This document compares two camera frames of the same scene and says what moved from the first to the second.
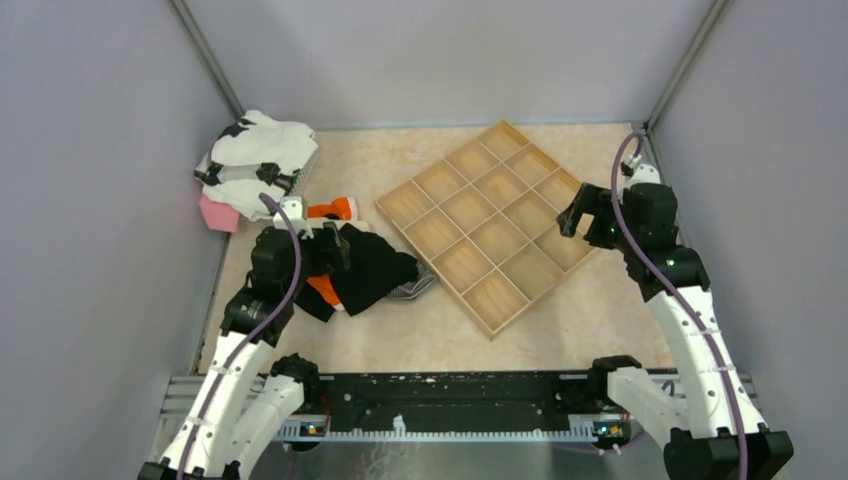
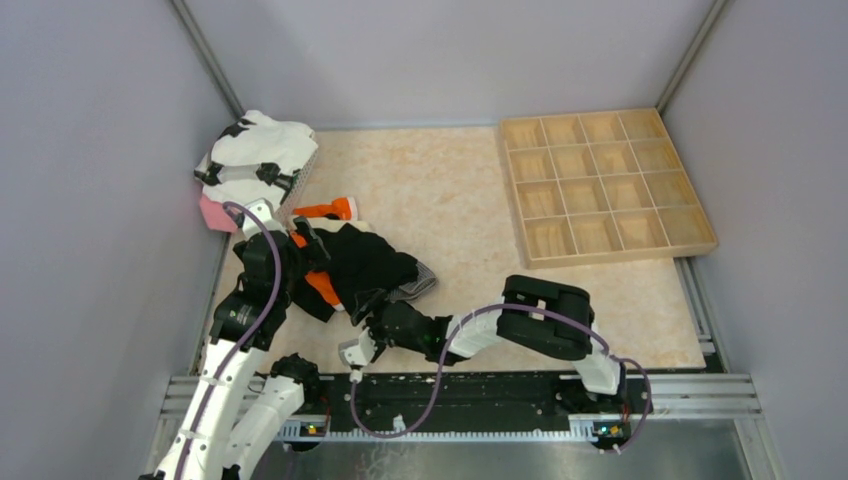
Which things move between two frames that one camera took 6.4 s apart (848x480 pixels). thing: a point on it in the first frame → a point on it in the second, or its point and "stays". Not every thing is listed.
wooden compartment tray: [484, 220] → [600, 187]
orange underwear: [339, 207] stays
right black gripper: [593, 200] → [371, 301]
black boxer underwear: [373, 269] stays
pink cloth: [219, 216] stays
